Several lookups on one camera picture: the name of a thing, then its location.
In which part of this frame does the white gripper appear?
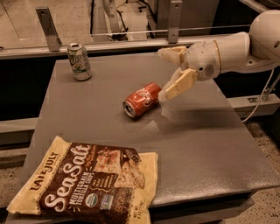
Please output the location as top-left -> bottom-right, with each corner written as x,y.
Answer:
157,41 -> 221,102

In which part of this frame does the red coke can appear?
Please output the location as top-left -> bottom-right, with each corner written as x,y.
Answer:
122,82 -> 161,118

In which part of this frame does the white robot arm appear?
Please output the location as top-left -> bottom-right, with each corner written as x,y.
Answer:
158,10 -> 280,102

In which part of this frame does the green white soda can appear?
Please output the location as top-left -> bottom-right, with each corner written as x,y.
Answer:
67,43 -> 92,81

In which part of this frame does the sea salt tortilla chips bag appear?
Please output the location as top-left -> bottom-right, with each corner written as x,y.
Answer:
7,136 -> 158,224

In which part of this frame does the right metal railing bracket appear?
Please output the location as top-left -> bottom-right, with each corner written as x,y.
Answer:
168,0 -> 183,44

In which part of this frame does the metal railing bracket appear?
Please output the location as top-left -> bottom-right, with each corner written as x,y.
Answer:
168,0 -> 183,44
36,7 -> 62,52

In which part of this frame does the white cable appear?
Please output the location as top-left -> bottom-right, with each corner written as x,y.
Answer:
241,67 -> 277,124

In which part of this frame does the left metal railing bracket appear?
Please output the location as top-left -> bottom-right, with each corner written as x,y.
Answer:
36,7 -> 62,52

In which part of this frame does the grey metal rail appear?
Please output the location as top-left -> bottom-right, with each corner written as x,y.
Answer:
0,31 -> 252,60

